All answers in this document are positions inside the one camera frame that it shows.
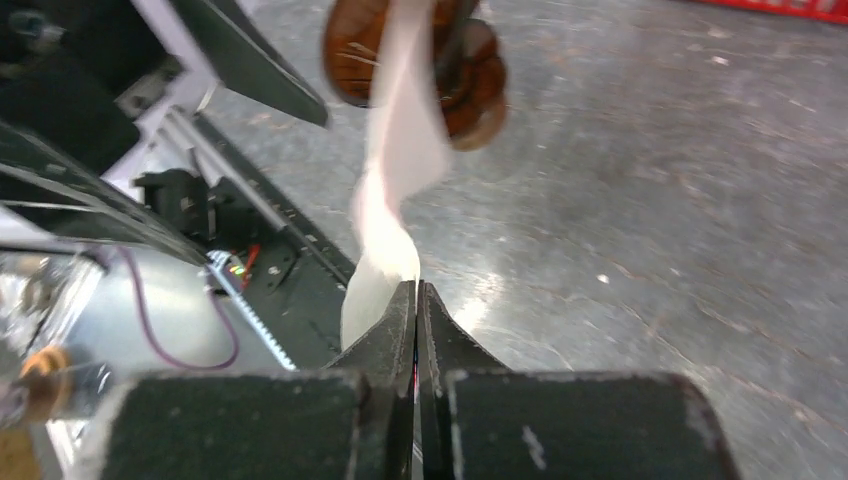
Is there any white cable duct strip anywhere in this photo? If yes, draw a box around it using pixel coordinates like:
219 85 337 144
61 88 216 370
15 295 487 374
207 250 297 371

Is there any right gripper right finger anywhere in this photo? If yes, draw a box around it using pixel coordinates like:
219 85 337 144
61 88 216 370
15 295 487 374
417 280 511 480

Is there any brown tape roll on bench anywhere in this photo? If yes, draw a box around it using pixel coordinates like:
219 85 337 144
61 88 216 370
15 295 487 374
19 346 73 422

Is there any red plastic basket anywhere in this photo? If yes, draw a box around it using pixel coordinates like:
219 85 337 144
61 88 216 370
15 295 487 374
700 0 847 26

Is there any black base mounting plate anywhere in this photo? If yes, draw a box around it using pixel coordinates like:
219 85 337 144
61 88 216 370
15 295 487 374
132 112 359 372

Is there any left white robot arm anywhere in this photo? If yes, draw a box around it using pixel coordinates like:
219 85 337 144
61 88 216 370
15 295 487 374
1 1 329 265

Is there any brown transparent dripper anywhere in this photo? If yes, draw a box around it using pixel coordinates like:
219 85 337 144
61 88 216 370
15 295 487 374
322 0 507 152

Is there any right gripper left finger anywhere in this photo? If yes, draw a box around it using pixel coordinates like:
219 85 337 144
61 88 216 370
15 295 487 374
327 281 418 479

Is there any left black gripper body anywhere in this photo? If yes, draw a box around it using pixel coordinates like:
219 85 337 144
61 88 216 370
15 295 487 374
1 1 183 174

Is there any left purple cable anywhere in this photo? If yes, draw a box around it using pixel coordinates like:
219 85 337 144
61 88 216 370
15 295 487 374
115 246 241 371

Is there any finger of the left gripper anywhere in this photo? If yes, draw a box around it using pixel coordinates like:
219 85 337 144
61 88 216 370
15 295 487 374
170 0 329 127

